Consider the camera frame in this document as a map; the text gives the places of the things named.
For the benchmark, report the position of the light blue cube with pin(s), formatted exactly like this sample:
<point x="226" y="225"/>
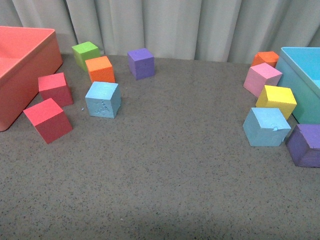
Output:
<point x="265" y="127"/>
<point x="103" y="99"/>

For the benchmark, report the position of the red foam cube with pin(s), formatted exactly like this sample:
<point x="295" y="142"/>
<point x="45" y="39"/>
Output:
<point x="56" y="87"/>
<point x="49" y="119"/>

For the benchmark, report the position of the grey curtain backdrop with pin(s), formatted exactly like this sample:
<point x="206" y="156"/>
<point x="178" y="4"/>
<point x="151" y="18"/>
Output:
<point x="210" y="30"/>

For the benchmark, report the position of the red foam cube rear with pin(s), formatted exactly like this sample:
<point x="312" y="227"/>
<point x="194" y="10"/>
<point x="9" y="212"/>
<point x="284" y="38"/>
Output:
<point x="56" y="87"/>

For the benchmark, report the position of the orange foam cube left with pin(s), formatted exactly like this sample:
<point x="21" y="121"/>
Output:
<point x="100" y="69"/>

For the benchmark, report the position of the red foam cube front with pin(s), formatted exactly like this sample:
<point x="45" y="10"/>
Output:
<point x="49" y="119"/>

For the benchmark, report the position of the orange foam cube right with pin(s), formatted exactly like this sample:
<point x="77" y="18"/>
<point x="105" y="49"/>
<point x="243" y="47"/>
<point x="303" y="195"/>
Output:
<point x="268" y="57"/>

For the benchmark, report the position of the dark purple foam cube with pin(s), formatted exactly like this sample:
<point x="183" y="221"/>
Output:
<point x="303" y="145"/>

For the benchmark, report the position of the pink foam cube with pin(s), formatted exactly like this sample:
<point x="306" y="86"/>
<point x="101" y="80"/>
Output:
<point x="260" y="75"/>

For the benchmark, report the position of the red plastic bin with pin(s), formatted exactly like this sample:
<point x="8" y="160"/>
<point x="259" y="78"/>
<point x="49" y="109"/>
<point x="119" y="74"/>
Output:
<point x="26" y="54"/>

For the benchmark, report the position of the green foam cube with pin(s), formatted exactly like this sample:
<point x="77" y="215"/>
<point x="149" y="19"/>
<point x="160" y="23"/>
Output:
<point x="85" y="51"/>

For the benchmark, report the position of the orange foam cube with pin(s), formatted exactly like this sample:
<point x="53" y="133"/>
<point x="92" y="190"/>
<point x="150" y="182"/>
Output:
<point x="268" y="57"/>
<point x="100" y="69"/>

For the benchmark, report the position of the light blue plastic bin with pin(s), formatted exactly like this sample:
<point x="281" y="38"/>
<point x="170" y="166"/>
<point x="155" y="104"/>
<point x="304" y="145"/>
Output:
<point x="300" y="67"/>

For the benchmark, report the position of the purple foam cube back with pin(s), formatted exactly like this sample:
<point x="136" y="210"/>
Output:
<point x="141" y="63"/>

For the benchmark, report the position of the yellow foam cube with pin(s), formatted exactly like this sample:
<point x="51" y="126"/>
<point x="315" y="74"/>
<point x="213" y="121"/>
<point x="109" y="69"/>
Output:
<point x="277" y="97"/>

